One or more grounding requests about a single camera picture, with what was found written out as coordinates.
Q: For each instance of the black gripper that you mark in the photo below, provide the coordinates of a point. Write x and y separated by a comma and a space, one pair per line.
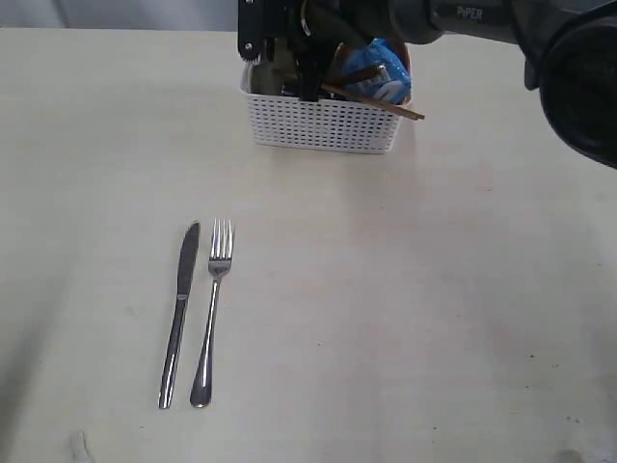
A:
274, 30

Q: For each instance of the silver fork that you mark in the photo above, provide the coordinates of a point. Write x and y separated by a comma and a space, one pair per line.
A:
218, 266

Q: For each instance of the silver table knife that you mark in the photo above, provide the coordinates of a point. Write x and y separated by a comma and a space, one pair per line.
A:
184, 277

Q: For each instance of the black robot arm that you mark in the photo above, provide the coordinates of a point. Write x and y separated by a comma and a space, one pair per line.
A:
569, 49

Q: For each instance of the grey-green ceramic bowl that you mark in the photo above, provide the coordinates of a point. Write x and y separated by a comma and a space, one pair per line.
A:
266, 77

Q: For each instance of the brown ceramic plate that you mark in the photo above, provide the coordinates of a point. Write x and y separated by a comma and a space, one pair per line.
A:
400, 53

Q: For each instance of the brown wooden spoon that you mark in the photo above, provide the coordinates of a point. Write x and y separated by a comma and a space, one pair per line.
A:
358, 76

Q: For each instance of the white perforated plastic basket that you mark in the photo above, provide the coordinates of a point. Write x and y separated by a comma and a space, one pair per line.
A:
328, 124

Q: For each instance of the upper brown wooden chopstick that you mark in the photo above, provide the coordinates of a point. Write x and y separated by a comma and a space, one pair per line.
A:
376, 103

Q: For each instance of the blue snack packet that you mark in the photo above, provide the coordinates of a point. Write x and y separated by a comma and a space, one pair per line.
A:
392, 82

